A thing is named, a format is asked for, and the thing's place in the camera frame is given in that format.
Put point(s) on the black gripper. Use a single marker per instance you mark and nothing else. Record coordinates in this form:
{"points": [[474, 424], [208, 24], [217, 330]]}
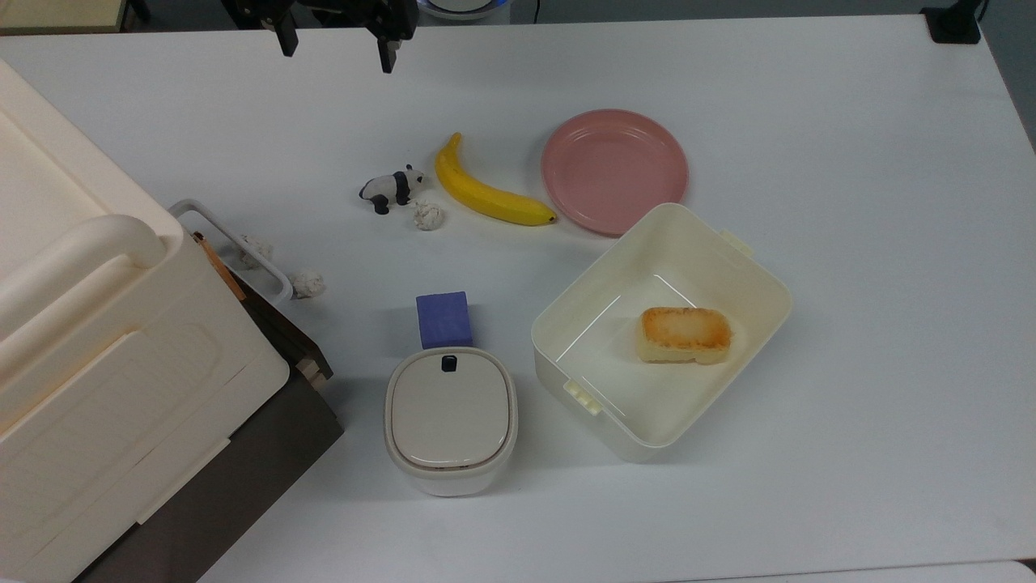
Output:
{"points": [[340, 12]]}

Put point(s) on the blue cube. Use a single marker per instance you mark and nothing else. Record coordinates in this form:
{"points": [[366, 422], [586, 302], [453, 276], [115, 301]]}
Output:
{"points": [[443, 320]]}

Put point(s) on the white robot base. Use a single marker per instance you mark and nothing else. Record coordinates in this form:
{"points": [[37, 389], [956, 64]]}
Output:
{"points": [[461, 8]]}

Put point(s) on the pink plate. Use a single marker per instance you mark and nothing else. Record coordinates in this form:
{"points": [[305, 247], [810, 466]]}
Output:
{"points": [[607, 166]]}

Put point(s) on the panda figurine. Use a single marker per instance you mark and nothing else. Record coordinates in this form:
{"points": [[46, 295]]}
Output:
{"points": [[388, 188]]}

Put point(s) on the crumpled white paper ball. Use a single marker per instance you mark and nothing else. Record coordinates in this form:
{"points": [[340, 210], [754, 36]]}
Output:
{"points": [[428, 216], [307, 284], [256, 249]]}

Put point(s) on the yellow banana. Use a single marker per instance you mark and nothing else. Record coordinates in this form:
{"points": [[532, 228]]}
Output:
{"points": [[477, 194]]}

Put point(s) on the beige background desk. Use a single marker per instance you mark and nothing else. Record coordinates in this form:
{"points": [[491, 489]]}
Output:
{"points": [[57, 14]]}

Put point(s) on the small cream lidded bin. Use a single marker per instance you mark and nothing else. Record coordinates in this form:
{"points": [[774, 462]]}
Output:
{"points": [[450, 413]]}

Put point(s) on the dark wooden drawer cabinet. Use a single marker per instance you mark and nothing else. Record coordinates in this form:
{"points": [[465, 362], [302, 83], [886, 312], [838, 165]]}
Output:
{"points": [[243, 461]]}

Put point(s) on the open cream plastic container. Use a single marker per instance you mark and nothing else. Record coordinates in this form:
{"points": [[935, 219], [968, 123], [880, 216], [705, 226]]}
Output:
{"points": [[615, 389]]}

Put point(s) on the toasted bread piece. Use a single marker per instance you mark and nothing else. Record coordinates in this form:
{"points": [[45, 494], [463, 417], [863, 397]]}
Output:
{"points": [[684, 334]]}

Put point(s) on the black table clamp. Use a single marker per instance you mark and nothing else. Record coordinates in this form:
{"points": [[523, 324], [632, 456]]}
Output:
{"points": [[953, 24]]}

